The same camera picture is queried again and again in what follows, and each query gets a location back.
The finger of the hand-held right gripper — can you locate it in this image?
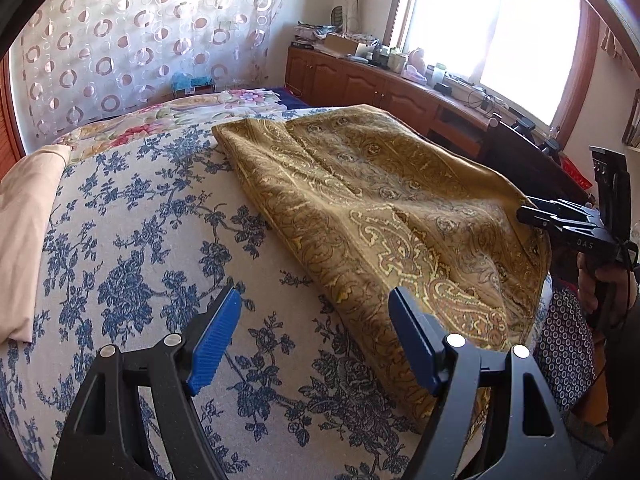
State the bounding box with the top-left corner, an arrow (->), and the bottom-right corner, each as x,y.
516,199 -> 596,233

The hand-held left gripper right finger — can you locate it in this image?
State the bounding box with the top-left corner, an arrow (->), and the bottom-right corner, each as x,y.
387,286 -> 576,480

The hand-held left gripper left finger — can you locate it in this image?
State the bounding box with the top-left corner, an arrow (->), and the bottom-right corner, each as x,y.
50,285 -> 243,480

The golden paisley cloth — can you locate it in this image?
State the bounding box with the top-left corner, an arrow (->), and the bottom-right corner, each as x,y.
211,104 -> 553,433

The person's right hand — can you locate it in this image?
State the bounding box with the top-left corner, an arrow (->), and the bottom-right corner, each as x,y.
575,252 -> 636,331

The dark wooden bed footboard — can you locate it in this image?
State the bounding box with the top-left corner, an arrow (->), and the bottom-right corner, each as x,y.
480,115 -> 591,206

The blue floral bed sheet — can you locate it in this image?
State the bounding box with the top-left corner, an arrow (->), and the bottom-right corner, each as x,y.
0,107 -> 556,480

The person's dotted clothing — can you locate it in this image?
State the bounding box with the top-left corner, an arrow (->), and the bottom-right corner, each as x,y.
532,285 -> 598,406

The white power strip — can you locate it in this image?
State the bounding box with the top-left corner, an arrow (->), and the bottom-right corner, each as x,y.
445,75 -> 486,106

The window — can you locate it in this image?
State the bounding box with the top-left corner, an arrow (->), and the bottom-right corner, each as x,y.
385,0 -> 601,131

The wooden cabinet with clutter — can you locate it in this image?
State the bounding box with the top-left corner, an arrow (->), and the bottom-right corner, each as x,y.
292,5 -> 566,151

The beige pillow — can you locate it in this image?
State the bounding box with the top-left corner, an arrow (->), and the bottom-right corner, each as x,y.
0,144 -> 73,343

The pink floral quilt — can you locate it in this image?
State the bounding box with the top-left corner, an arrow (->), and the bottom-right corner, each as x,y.
52,87 -> 301,151

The cardboard box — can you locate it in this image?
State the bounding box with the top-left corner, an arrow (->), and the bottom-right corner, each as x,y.
325,32 -> 368,58

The sheer circle-patterned curtain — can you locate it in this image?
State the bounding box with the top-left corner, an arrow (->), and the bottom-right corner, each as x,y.
20,0 -> 293,143

